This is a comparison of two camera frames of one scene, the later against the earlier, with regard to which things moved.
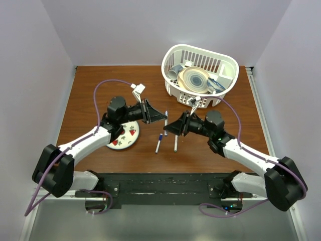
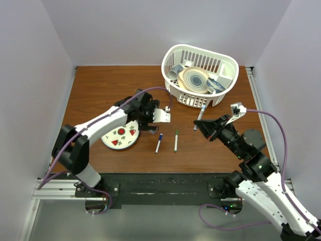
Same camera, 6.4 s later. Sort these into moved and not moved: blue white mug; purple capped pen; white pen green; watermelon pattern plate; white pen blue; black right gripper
Moved: purple capped pen; black right gripper
Not moved: watermelon pattern plate; white pen green; white pen blue; blue white mug
